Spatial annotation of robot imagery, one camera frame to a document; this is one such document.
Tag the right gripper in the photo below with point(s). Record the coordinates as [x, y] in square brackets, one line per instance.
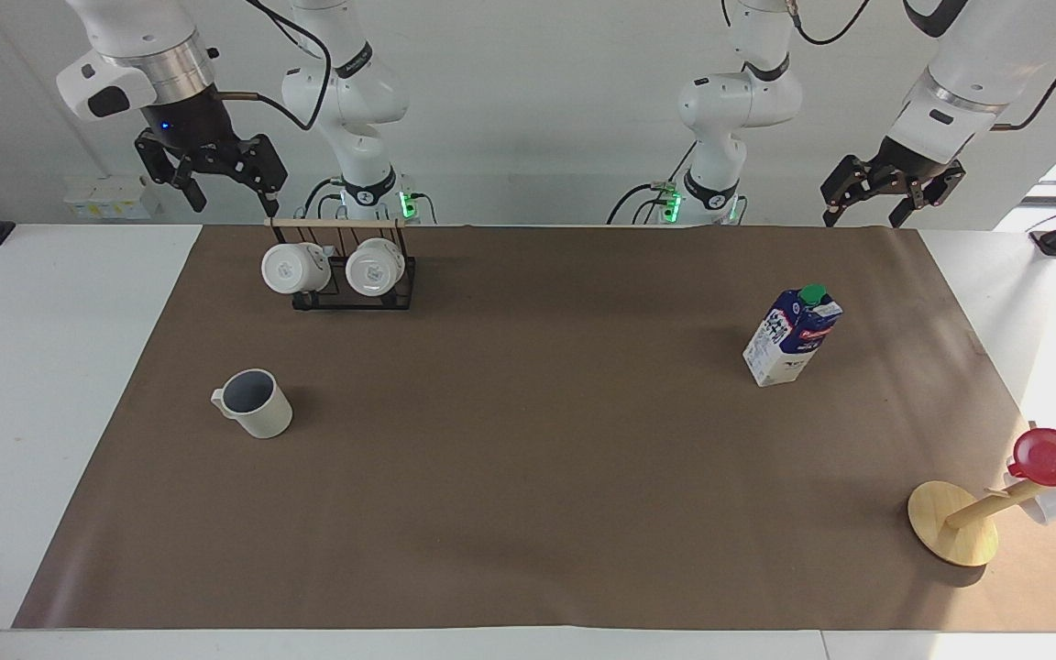
[189, 124]

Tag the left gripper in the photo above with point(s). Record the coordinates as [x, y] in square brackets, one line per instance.
[908, 163]

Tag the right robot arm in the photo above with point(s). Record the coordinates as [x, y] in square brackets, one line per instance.
[358, 101]

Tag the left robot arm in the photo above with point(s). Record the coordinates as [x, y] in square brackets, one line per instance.
[977, 64]

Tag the white cup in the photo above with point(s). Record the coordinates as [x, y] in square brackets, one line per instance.
[288, 269]
[372, 270]
[1055, 504]

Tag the blue white milk carton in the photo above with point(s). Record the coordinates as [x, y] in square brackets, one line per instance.
[789, 344]

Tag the black cup rack wooden bar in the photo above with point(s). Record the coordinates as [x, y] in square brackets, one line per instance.
[400, 289]

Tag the beige cup grey inside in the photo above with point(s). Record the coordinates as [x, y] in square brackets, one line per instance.
[262, 417]

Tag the wooden mug tree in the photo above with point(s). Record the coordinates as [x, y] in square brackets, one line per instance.
[950, 522]

